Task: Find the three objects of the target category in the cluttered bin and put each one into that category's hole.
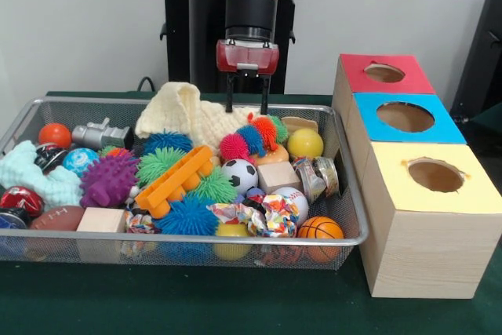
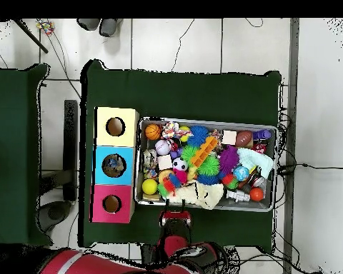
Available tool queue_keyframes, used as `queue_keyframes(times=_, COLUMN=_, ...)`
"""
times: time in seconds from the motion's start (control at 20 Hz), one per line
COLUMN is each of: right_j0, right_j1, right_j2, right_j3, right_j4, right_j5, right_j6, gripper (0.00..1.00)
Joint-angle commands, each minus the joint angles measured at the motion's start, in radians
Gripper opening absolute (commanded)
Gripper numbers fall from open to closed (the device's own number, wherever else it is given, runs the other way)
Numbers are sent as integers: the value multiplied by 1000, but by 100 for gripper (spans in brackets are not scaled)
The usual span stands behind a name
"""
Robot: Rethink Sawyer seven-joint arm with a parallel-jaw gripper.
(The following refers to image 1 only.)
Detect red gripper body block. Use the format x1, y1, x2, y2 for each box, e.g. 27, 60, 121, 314
216, 38, 281, 78

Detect purple spiky ball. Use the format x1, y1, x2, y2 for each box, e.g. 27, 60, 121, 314
79, 150, 141, 209

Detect orange toy brick round studs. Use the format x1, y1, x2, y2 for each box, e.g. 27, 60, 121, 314
134, 144, 217, 220

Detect small black white soccer ball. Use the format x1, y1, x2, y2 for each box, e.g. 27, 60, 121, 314
220, 158, 260, 196

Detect green spiky ball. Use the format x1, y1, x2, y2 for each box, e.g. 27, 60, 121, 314
191, 166, 238, 206
136, 147, 188, 188

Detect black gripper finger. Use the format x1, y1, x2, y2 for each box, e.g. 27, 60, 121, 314
225, 74, 235, 114
260, 74, 271, 115

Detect red orange ball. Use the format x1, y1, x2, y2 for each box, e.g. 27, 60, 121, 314
38, 122, 73, 149

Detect wooden box three holes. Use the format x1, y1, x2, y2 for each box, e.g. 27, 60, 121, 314
333, 54, 502, 300

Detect clear shallow mesh bin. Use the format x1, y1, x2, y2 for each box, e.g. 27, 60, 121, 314
0, 96, 369, 271

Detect small orange basketball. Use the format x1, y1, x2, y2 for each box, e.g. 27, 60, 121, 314
297, 216, 346, 264

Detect dark green table cloth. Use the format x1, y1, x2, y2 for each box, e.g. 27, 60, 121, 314
0, 90, 502, 335

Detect blue spiky ball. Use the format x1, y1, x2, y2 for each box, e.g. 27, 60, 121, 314
155, 195, 221, 239

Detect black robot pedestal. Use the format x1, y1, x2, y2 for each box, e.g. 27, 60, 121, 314
151, 0, 316, 94

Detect cream knitted cloth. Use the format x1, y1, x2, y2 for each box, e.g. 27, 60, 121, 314
134, 81, 261, 149

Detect yellow green ball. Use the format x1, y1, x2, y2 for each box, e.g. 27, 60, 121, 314
286, 127, 325, 161

